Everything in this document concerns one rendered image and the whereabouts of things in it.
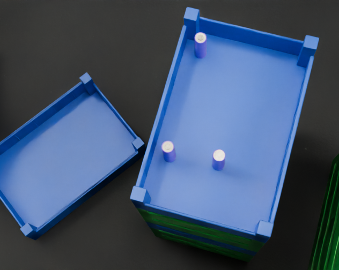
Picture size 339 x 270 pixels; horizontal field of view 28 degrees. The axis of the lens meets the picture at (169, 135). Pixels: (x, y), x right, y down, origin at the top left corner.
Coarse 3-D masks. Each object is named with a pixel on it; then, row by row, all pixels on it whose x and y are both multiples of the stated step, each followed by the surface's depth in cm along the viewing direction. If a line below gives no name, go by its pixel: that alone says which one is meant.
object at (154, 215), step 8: (152, 216) 106; (160, 216) 103; (168, 216) 103; (176, 224) 108; (184, 224) 105; (192, 224) 102; (208, 232) 106; (216, 232) 103; (224, 232) 102; (240, 240) 104; (248, 240) 101
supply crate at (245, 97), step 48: (192, 48) 106; (240, 48) 106; (288, 48) 104; (192, 96) 104; (240, 96) 104; (288, 96) 104; (192, 144) 102; (240, 144) 102; (288, 144) 99; (144, 192) 93; (192, 192) 101; (240, 192) 100
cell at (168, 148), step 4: (164, 144) 96; (168, 144) 96; (172, 144) 96; (164, 148) 96; (168, 148) 96; (172, 148) 96; (164, 152) 96; (168, 152) 96; (172, 152) 97; (164, 156) 100; (168, 156) 98; (172, 156) 99; (168, 160) 101; (172, 160) 101
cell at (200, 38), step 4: (200, 32) 100; (196, 36) 100; (200, 36) 100; (204, 36) 100; (196, 40) 100; (200, 40) 100; (204, 40) 100; (196, 44) 101; (200, 44) 100; (204, 44) 101; (196, 48) 102; (200, 48) 102; (204, 48) 102; (196, 52) 104; (200, 52) 103; (204, 52) 104; (196, 56) 106; (200, 56) 105; (204, 56) 106
